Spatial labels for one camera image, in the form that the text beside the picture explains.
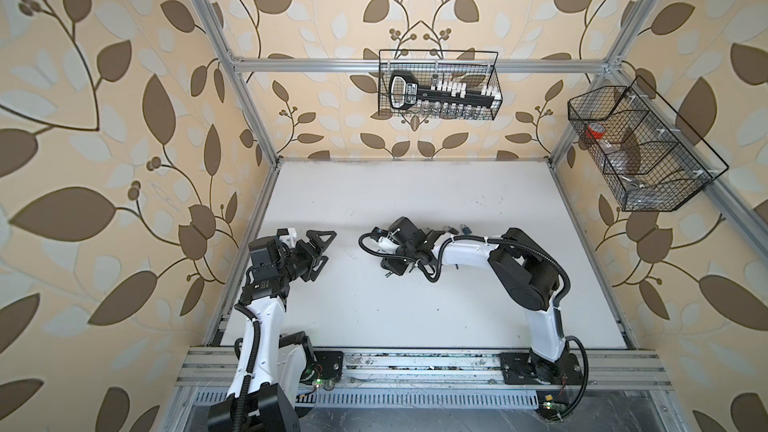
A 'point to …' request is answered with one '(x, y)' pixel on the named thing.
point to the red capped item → (595, 131)
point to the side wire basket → (651, 158)
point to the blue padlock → (465, 229)
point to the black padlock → (451, 230)
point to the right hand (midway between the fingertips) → (387, 260)
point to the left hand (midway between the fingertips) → (333, 243)
